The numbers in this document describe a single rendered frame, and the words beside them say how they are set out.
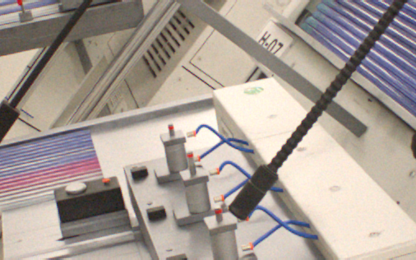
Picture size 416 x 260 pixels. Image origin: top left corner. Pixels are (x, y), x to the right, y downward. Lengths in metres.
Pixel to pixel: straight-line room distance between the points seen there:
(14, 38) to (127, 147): 0.87
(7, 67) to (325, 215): 4.72
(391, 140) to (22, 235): 0.43
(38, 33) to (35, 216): 1.02
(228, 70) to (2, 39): 0.52
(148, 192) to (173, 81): 1.20
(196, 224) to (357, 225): 0.17
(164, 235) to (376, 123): 0.27
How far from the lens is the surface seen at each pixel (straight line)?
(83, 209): 1.09
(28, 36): 2.15
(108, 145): 1.34
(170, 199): 1.00
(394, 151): 0.98
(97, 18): 2.15
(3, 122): 0.97
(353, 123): 1.04
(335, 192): 0.91
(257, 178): 0.75
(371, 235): 0.82
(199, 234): 0.92
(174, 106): 1.41
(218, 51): 2.22
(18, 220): 1.17
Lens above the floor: 1.38
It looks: 7 degrees down
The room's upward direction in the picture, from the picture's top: 38 degrees clockwise
